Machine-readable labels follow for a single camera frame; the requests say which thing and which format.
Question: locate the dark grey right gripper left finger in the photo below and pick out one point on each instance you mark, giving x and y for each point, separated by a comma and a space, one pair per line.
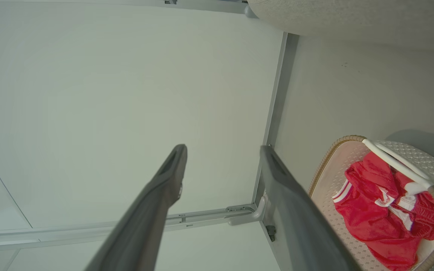
153, 203

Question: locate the red and white garment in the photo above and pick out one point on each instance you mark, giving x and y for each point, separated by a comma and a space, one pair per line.
371, 218

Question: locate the white perforated laundry basket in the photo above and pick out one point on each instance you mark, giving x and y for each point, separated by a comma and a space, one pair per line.
332, 180

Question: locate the grey fabric sofa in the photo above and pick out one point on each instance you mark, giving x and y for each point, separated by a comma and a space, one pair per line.
352, 19

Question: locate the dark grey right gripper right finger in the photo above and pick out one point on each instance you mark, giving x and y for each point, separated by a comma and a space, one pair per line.
300, 226

